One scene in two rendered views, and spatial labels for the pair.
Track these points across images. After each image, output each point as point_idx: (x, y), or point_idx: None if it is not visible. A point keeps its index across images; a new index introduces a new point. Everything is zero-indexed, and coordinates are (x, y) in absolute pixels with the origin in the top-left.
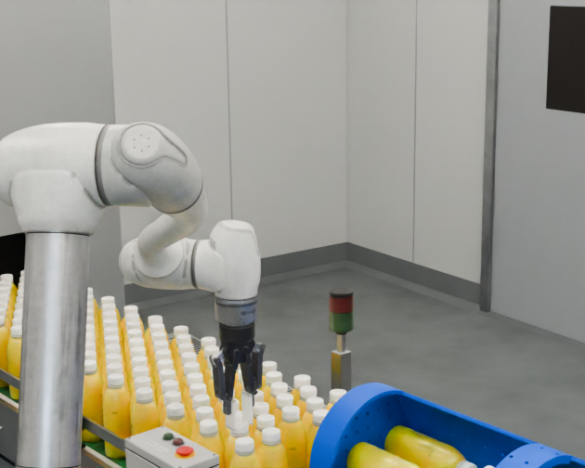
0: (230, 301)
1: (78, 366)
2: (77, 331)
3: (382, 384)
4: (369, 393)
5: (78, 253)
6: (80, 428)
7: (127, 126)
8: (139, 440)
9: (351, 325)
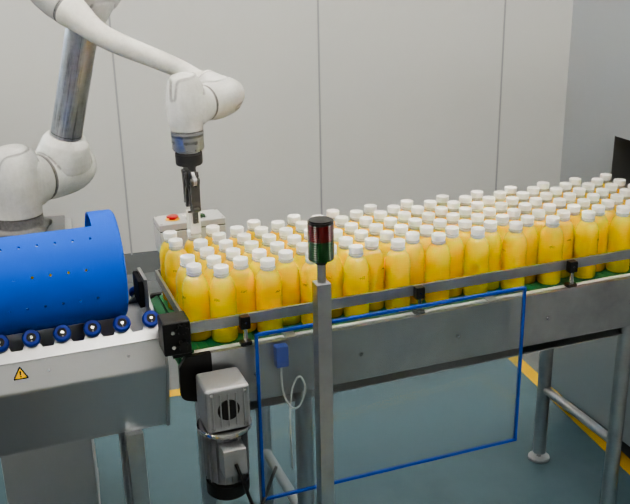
0: None
1: (59, 88)
2: (60, 70)
3: (106, 218)
4: (94, 211)
5: (65, 33)
6: (57, 118)
7: None
8: (208, 211)
9: (309, 255)
